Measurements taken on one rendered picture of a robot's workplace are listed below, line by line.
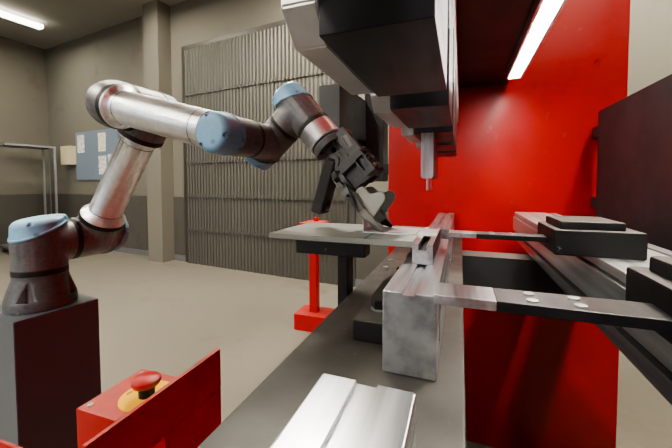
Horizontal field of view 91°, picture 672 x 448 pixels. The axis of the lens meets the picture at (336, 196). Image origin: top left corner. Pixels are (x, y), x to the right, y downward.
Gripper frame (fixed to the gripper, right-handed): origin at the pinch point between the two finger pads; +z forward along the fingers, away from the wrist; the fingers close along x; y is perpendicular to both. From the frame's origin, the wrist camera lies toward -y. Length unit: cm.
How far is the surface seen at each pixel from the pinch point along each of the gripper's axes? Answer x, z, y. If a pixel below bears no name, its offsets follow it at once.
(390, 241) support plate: -10.4, 3.5, 2.7
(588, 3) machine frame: 86, -20, 88
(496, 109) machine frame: 84, -13, 43
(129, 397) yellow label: -31.1, -1.8, -36.8
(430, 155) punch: -6.2, -3.4, 16.0
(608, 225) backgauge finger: -3.9, 20.8, 27.7
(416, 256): -12.4, 7.7, 5.0
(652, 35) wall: 251, 0, 176
